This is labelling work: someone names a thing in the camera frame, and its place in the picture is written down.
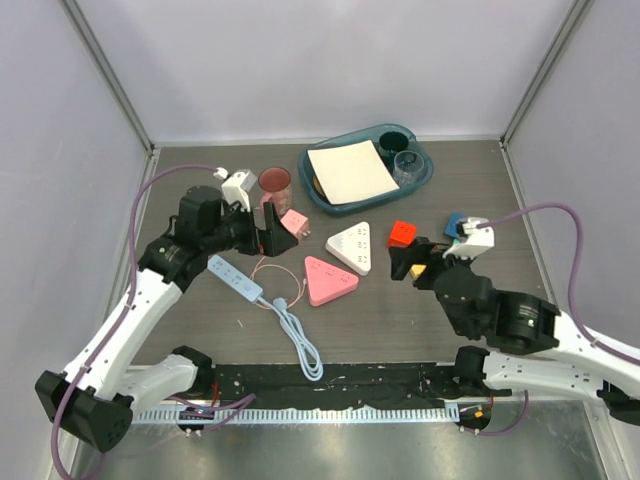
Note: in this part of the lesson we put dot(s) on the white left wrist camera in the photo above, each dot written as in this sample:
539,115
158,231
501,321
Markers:
237,187

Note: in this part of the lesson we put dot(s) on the perforated cable duct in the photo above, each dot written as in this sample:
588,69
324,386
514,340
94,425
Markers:
175,414

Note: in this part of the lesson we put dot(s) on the dark green cup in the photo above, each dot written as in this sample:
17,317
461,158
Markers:
392,142

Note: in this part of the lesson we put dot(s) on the pink cube socket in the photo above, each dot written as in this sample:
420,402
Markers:
297,224

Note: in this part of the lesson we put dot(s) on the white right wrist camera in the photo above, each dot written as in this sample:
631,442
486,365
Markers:
475,238

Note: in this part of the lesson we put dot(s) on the clear glass cup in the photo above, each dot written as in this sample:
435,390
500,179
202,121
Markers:
407,167

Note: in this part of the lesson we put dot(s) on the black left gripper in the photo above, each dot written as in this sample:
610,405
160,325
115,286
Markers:
272,239

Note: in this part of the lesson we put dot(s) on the white paper sheet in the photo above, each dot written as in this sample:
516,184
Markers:
351,173

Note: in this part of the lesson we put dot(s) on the red cube socket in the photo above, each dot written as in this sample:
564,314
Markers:
402,234

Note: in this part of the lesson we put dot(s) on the teal plastic tray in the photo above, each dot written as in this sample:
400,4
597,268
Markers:
311,185

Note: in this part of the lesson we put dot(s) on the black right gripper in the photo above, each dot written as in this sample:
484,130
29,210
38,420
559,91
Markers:
419,252

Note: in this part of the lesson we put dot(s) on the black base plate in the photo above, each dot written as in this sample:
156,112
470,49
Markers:
384,386

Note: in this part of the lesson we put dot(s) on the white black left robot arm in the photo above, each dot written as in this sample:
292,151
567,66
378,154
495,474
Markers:
92,399

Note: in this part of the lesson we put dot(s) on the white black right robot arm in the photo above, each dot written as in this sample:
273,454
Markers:
530,343

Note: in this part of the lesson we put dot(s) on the light blue power strip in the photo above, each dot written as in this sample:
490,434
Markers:
235,279

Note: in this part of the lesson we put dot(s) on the yellow plug adapter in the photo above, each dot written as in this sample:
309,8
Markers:
417,270

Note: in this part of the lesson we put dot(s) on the pink triangular power strip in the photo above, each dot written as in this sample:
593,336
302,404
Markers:
326,282

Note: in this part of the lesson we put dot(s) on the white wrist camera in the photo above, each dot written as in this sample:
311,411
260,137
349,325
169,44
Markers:
237,187
475,238

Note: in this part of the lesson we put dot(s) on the white triangular power strip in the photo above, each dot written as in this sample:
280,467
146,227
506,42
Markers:
352,247

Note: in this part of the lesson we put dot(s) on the blue cube socket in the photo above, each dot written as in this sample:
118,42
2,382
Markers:
451,230

